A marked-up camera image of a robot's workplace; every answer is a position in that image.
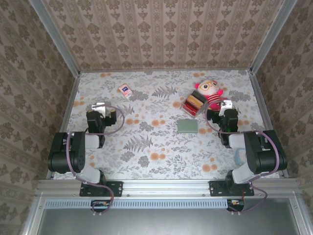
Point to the green card holder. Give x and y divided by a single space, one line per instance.
187 126

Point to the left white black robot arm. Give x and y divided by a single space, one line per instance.
75 151

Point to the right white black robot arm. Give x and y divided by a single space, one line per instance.
264 156

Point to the pink plush toy with glasses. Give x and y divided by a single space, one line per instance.
212 98

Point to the clear acrylic organizer box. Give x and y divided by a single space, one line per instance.
193 105

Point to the red wallet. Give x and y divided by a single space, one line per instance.
190 109

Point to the mustard yellow wallet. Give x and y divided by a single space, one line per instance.
194 101

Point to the black wallet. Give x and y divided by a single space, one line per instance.
198 94

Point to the small pink tissue pack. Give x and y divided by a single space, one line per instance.
125 90

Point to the floral patterned table cover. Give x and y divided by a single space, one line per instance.
159 156

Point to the black controller board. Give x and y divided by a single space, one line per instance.
236 205
100 205

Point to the grey metal panel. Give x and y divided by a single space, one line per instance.
171 222

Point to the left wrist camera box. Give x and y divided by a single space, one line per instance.
99 107

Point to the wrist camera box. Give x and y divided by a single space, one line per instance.
226 106
99 107

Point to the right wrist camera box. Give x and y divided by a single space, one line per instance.
226 106

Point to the aluminium table side rail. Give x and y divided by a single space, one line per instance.
256 85
69 105

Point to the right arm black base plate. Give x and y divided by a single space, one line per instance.
215 189

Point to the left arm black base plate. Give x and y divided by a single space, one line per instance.
117 188

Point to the aluminium table end rail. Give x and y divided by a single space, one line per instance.
171 71

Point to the aluminium mounting rail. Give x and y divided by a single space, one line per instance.
166 188

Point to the aluminium frame post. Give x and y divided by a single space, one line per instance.
272 36
56 39

